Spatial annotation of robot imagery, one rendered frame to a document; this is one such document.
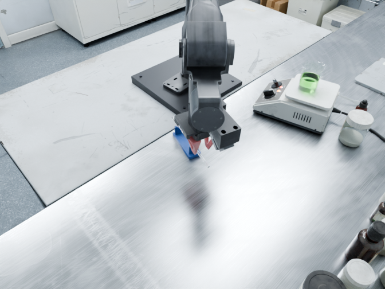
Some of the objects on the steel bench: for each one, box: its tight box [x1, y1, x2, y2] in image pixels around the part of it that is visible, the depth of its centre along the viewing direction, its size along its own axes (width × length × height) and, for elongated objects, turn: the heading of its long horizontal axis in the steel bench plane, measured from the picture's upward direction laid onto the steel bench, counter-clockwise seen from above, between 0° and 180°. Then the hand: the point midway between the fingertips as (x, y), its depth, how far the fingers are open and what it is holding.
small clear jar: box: [337, 259, 375, 289], centre depth 56 cm, size 5×5×5 cm
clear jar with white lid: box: [338, 110, 374, 148], centre depth 81 cm, size 6×6×8 cm
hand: (200, 147), depth 73 cm, fingers open, 3 cm apart
